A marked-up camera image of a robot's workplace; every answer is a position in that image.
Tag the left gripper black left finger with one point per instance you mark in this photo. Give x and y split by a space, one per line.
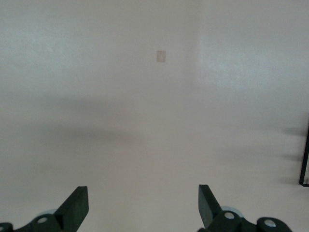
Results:
70 212

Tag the small brown tape square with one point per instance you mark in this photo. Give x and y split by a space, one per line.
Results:
160 56

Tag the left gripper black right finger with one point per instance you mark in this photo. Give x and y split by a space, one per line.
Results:
210 212

